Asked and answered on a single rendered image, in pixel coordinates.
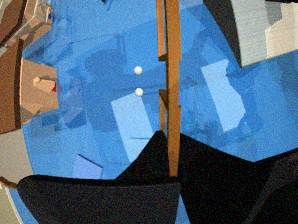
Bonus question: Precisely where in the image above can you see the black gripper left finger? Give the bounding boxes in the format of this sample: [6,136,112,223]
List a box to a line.
[17,129,181,224]

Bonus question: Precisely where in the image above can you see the tan display head with brown hair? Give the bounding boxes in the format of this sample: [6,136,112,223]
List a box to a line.
[0,37,59,136]

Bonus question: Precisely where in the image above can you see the cream flat bar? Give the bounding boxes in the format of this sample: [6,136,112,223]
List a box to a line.
[0,0,33,184]

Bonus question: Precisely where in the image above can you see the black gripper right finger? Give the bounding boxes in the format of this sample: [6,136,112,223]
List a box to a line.
[177,132,298,224]

